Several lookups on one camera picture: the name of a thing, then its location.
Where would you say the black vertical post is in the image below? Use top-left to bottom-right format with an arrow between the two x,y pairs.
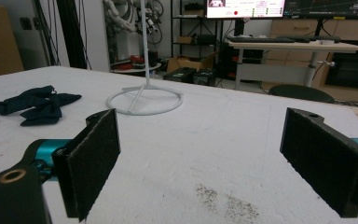
55,0 -> 88,70

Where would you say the round white side table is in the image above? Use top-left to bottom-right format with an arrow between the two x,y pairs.
110,63 -> 162,75

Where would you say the beige standing desk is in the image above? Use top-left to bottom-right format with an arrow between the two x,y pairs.
227,40 -> 358,91

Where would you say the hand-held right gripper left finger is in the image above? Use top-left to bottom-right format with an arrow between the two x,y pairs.
51,108 -> 121,223

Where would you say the white ring-base stand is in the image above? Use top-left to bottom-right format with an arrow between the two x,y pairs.
106,0 -> 185,117

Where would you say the dark navy cloth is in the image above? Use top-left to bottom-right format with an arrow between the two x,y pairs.
0,85 -> 83,127

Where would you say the black equipment case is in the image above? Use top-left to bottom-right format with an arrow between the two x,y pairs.
162,66 -> 198,84

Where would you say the dark-screen monitor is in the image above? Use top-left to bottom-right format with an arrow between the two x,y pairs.
283,0 -> 358,21

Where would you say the open cardboard box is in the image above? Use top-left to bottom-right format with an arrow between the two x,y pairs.
166,51 -> 219,75

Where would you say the white-screen monitor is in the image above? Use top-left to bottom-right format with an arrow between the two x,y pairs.
206,0 -> 286,20

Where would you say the dark round chair seat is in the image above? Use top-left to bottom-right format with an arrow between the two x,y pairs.
268,84 -> 336,105

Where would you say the black keyboard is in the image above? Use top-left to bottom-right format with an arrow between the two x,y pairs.
227,35 -> 311,44

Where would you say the black metal shelf rack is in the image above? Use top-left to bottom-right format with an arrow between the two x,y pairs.
170,0 -> 226,78

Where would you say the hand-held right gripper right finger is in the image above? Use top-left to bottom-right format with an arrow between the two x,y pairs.
280,107 -> 358,218

